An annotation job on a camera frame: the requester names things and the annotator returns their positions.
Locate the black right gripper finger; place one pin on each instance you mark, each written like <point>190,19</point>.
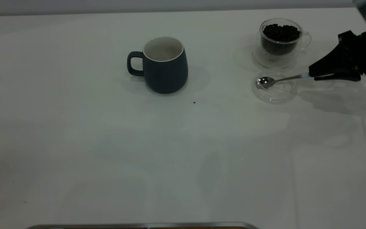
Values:
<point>345,77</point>
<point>342,58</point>

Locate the dark grey ceramic mug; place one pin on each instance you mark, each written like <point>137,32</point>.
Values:
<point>165,74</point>

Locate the clear glass cup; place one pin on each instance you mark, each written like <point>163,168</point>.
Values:
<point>278,60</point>

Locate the coffee beans in glass cup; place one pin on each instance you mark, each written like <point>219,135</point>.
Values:
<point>281,35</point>

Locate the clear glass lid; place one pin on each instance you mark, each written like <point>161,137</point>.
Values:
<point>276,95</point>

